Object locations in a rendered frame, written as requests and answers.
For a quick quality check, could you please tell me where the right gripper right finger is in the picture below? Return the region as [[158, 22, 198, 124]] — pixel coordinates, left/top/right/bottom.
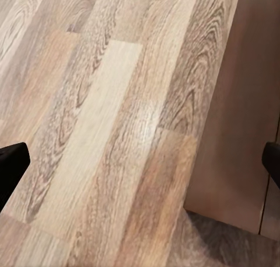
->
[[261, 142, 280, 189]]

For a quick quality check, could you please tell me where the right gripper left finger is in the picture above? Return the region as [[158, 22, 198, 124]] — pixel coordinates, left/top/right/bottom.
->
[[0, 142, 30, 213]]

